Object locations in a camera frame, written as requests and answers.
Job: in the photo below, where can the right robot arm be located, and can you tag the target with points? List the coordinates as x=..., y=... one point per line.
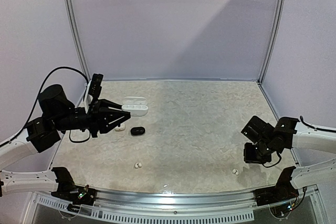
x=288, y=133

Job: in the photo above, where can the left aluminium corner post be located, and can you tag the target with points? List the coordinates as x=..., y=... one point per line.
x=76, y=38

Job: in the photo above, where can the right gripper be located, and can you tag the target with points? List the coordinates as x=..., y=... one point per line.
x=251, y=157

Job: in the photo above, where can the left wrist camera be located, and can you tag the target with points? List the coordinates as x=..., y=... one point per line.
x=92, y=91

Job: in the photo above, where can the white gold-trimmed charging case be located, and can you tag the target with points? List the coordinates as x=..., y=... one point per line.
x=120, y=127

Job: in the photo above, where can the white slotted cable duct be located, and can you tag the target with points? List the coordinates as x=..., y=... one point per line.
x=50, y=210

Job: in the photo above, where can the black earbud charging case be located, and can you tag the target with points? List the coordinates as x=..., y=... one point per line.
x=136, y=131

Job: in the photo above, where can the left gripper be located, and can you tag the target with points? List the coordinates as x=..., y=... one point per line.
x=100, y=116

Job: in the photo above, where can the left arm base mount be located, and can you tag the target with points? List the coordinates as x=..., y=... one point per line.
x=78, y=195

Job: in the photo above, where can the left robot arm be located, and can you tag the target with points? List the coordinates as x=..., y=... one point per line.
x=58, y=116

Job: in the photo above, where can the aluminium corner post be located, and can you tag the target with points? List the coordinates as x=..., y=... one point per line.
x=272, y=39
x=76, y=38

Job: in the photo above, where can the white earbud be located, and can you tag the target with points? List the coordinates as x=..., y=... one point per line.
x=235, y=172
x=138, y=165

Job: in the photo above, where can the aluminium front rail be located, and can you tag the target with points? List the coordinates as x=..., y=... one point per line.
x=308, y=201

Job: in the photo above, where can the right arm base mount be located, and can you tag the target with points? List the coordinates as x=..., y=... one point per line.
x=281, y=191

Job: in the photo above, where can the right aluminium corner post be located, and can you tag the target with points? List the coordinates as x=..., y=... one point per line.
x=272, y=39

